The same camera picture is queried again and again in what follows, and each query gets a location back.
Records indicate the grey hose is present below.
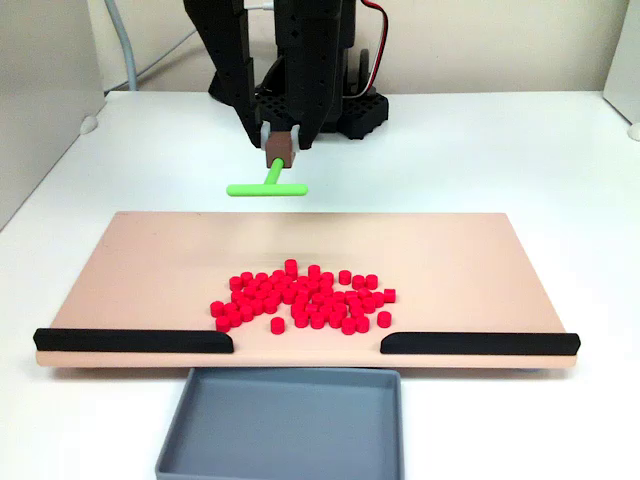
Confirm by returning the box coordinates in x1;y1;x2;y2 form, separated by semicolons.
103;0;140;92

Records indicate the white usb cable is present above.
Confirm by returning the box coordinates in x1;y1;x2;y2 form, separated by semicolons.
134;1;275;81

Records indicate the pink board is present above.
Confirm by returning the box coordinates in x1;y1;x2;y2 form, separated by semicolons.
35;210;581;371

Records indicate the green tool with brown handle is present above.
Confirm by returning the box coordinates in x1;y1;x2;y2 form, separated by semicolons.
225;130;309;199

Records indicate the grey plastic tray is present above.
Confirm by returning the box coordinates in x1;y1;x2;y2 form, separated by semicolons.
153;367;405;480

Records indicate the black foam rail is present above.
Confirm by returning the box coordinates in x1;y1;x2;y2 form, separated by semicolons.
32;327;235;355
379;330;582;356

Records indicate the red white black servo cable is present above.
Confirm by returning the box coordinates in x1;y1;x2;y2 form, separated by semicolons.
360;0;391;97

